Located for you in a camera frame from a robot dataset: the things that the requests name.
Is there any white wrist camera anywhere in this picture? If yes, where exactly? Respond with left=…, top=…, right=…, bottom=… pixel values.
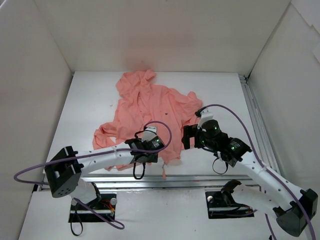
left=197, top=109, right=214, bottom=129
left=141, top=126, right=157, bottom=142

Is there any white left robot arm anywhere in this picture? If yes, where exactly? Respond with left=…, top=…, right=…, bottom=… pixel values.
left=44, top=135, right=165, bottom=210

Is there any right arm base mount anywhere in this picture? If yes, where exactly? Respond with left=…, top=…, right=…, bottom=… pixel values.
left=205, top=179, right=257, bottom=220

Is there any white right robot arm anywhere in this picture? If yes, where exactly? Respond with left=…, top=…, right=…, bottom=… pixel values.
left=182, top=119, right=318, bottom=237

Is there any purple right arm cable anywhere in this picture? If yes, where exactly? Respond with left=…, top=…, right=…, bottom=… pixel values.
left=195, top=104, right=316, bottom=240

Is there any aluminium right side rail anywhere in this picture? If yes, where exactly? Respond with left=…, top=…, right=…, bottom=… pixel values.
left=238, top=74, right=280, bottom=174

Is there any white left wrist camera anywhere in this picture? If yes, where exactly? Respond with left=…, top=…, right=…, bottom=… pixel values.
left=141, top=126, right=157, bottom=142

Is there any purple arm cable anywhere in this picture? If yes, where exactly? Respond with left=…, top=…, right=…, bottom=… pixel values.
left=14, top=121, right=172, bottom=230
left=195, top=104, right=316, bottom=240

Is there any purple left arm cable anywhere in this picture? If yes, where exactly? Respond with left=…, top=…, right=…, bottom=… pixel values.
left=14, top=121, right=172, bottom=230

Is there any salmon pink zip jacket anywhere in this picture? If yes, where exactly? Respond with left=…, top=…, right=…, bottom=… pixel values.
left=92, top=69, right=203, bottom=165

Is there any aluminium rail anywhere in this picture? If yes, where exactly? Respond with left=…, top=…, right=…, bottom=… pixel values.
left=238, top=74, right=280, bottom=174
left=83, top=174, right=258, bottom=192

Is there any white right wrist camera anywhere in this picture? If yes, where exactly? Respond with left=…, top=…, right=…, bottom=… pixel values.
left=197, top=109, right=214, bottom=129

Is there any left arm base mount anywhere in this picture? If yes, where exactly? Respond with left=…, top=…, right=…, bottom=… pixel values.
left=68, top=192, right=117, bottom=237

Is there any aluminium front rail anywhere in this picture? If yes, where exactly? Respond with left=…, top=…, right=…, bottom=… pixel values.
left=83, top=174, right=258, bottom=192

